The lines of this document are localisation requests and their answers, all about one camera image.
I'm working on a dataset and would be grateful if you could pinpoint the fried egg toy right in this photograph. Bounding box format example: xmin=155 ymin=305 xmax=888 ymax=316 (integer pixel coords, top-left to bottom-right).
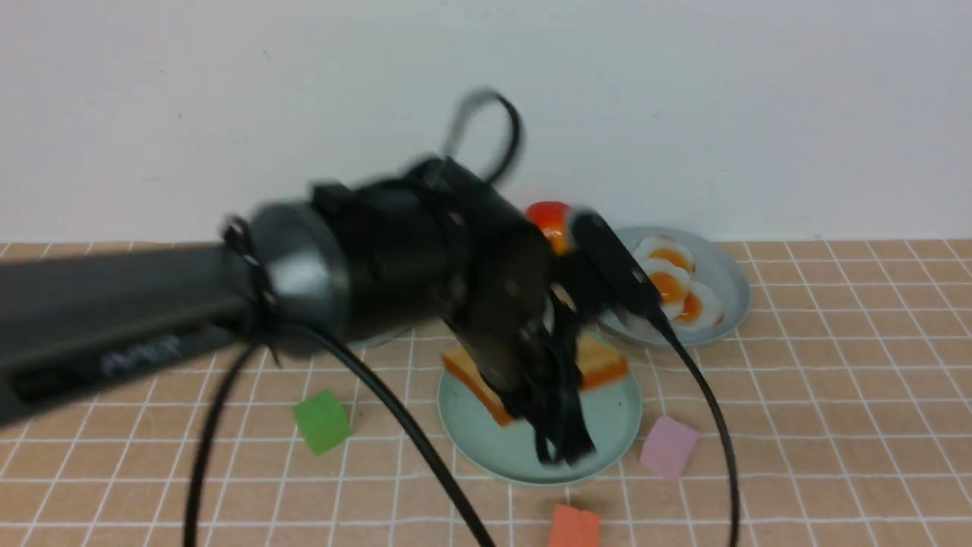
xmin=670 ymin=281 xmax=724 ymax=333

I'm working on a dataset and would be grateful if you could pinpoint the checkered beige tablecloth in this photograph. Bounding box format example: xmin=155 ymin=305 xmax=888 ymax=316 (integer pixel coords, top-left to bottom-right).
xmin=1 ymin=240 xmax=971 ymax=546

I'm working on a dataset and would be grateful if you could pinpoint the green foam cube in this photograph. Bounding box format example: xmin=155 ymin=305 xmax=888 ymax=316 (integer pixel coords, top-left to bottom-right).
xmin=294 ymin=390 xmax=352 ymax=456

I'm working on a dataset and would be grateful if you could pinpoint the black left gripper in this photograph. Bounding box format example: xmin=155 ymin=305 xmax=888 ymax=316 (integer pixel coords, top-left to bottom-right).
xmin=311 ymin=159 xmax=596 ymax=465

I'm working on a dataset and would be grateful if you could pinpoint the red yellow apple toy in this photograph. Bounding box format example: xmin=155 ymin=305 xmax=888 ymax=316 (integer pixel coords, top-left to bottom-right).
xmin=525 ymin=201 xmax=574 ymax=256

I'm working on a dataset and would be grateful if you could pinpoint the fried egg toy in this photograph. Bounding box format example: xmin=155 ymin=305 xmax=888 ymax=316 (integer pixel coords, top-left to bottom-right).
xmin=633 ymin=233 xmax=696 ymax=274
xmin=670 ymin=281 xmax=724 ymax=333
xmin=639 ymin=258 xmax=691 ymax=315

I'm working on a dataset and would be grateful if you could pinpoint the black cable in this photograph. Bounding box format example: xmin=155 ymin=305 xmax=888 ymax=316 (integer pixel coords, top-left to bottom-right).
xmin=182 ymin=91 xmax=741 ymax=547

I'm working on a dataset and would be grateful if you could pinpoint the orange foam cube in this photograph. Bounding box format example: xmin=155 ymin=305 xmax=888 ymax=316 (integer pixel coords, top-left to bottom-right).
xmin=548 ymin=504 xmax=603 ymax=547

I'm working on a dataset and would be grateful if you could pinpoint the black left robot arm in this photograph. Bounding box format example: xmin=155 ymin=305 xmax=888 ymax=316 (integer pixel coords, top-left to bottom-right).
xmin=1 ymin=158 xmax=595 ymax=465

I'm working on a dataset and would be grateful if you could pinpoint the fried egg toy back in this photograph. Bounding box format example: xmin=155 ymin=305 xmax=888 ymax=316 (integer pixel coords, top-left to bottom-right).
xmin=633 ymin=233 xmax=696 ymax=274

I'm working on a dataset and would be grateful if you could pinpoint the pink foam cube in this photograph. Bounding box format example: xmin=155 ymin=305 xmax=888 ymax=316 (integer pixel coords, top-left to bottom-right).
xmin=639 ymin=416 xmax=700 ymax=482

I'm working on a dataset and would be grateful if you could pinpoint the fried egg toy front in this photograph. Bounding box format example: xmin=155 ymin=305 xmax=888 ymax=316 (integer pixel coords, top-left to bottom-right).
xmin=639 ymin=258 xmax=691 ymax=315

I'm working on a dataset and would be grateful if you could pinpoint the light green centre plate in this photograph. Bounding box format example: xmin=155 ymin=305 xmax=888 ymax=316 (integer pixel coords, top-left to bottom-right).
xmin=438 ymin=372 xmax=642 ymax=487

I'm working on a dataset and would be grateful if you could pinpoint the grey-blue egg plate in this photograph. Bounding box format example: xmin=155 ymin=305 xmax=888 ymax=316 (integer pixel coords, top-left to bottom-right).
xmin=617 ymin=226 xmax=753 ymax=347

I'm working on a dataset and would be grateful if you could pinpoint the toast slice toy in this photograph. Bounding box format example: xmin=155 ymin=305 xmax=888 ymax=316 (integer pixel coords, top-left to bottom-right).
xmin=442 ymin=333 xmax=629 ymax=427

